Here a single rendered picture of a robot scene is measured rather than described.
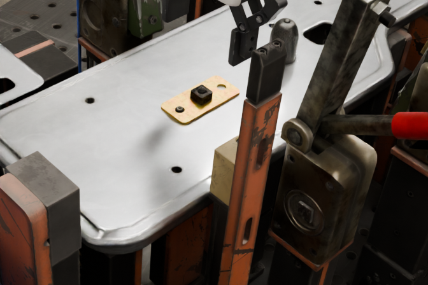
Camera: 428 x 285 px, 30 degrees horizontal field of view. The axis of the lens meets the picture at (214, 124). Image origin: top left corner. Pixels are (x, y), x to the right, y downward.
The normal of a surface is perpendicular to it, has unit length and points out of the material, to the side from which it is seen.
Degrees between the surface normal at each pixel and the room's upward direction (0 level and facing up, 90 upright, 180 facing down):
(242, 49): 90
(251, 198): 90
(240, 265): 90
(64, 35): 0
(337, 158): 0
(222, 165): 90
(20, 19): 0
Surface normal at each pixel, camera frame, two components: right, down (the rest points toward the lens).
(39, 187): 0.09, -0.75
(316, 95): -0.71, 0.41
